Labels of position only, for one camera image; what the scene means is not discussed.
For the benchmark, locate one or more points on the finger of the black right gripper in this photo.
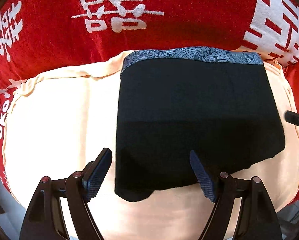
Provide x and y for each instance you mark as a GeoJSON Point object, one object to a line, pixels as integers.
{"type": "Point", "coordinates": [292, 117]}

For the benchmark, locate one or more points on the black pants with patterned waistband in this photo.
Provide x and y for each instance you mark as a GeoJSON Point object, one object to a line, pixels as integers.
{"type": "Point", "coordinates": [186, 113]}

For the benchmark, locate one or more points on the cream seat cushion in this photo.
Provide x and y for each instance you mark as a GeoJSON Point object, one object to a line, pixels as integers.
{"type": "Point", "coordinates": [60, 120]}

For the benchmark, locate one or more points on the red blanket with white characters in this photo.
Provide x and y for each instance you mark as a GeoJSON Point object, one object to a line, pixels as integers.
{"type": "Point", "coordinates": [40, 35]}

